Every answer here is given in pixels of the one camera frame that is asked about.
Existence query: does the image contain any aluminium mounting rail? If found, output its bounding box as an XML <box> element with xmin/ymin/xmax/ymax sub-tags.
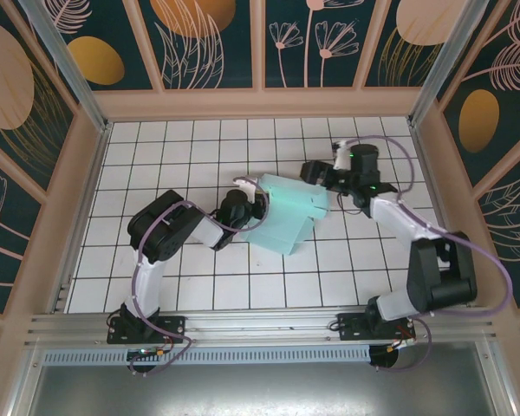
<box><xmin>23</xmin><ymin>307</ymin><xmax>497</xmax><ymax>348</ymax></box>

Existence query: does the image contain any grey metal sheet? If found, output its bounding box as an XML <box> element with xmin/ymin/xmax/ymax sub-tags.
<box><xmin>8</xmin><ymin>341</ymin><xmax>517</xmax><ymax>416</ymax></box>

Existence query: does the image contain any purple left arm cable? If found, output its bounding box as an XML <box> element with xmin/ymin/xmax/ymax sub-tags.
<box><xmin>129</xmin><ymin>175</ymin><xmax>270</xmax><ymax>378</ymax></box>

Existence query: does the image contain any grey slotted cable duct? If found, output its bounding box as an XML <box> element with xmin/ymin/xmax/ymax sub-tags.
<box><xmin>42</xmin><ymin>346</ymin><xmax>372</xmax><ymax>365</ymax></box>

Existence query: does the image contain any aluminium frame post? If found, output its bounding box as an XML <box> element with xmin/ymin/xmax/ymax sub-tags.
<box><xmin>19</xmin><ymin>0</ymin><xmax>114</xmax><ymax>131</ymax></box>
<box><xmin>406</xmin><ymin>0</ymin><xmax>491</xmax><ymax>127</ymax></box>

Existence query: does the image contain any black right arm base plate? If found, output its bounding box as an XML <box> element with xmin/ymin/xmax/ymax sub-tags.
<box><xmin>335</xmin><ymin>312</ymin><xmax>417</xmax><ymax>341</ymax></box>

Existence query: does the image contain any light teal cloth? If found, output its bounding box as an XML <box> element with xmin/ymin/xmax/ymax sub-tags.
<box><xmin>242</xmin><ymin>172</ymin><xmax>330</xmax><ymax>257</ymax></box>

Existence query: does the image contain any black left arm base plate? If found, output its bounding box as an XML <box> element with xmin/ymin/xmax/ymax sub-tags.
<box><xmin>107</xmin><ymin>315</ymin><xmax>187</xmax><ymax>346</ymax></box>

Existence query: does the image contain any small green circuit board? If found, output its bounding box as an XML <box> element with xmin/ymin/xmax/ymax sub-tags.
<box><xmin>127</xmin><ymin>346</ymin><xmax>168</xmax><ymax>361</ymax></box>

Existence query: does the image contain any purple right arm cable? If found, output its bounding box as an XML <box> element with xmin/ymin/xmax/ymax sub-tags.
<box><xmin>333</xmin><ymin>134</ymin><xmax>513</xmax><ymax>374</ymax></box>

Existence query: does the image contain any aluminium table edge rail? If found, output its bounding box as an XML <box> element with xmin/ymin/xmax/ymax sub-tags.
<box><xmin>409</xmin><ymin>120</ymin><xmax>471</xmax><ymax>307</ymax></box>
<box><xmin>49</xmin><ymin>120</ymin><xmax>114</xmax><ymax>315</ymax></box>

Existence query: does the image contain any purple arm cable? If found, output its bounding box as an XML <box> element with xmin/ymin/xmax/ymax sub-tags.
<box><xmin>333</xmin><ymin>134</ymin><xmax>513</xmax><ymax>374</ymax></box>
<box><xmin>129</xmin><ymin>175</ymin><xmax>270</xmax><ymax>378</ymax></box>

